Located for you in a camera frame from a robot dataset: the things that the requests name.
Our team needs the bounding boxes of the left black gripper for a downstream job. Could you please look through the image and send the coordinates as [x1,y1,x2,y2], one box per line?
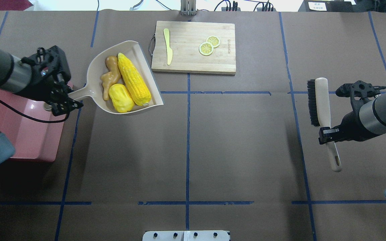
[20,46,84,116]

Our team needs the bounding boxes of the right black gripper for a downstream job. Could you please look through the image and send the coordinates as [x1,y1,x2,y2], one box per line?
[318,80,379,145]

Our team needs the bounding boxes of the beige plastic dustpan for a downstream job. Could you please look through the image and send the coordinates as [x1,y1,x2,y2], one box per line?
[44,41,165,116]

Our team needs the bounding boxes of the beige hand brush black bristles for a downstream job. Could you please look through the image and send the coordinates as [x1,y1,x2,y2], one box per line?
[307,77,342,172]

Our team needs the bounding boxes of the tan toy ginger root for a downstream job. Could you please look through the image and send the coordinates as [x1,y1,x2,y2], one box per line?
[101,56,121,101]

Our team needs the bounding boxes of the yellow toy potato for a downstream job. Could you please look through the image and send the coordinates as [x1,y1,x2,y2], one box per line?
[109,84,135,113]

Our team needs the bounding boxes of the yellow toy corn cob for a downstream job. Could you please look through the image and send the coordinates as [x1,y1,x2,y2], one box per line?
[117,53,151,106]

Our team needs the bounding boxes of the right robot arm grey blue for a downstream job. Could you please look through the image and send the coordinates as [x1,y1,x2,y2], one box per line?
[309,77,386,172]

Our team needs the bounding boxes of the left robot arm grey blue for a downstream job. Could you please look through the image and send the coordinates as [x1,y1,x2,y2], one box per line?
[0,46,83,164]

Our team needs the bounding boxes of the pink plastic bin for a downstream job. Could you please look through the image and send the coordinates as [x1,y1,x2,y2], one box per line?
[0,90,65,163]

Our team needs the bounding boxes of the yellow-green plastic knife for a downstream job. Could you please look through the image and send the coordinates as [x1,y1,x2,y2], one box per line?
[163,28,173,66]

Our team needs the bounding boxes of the lemon slice upper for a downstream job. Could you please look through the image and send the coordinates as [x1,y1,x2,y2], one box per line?
[206,35,221,48]

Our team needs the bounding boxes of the bamboo cutting board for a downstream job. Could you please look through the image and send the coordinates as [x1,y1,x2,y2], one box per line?
[151,20,237,75]

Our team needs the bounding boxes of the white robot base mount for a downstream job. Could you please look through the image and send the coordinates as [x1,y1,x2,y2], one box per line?
[142,230,231,241]

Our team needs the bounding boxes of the aluminium frame post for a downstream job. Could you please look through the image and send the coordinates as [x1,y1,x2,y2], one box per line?
[180,0,197,16]

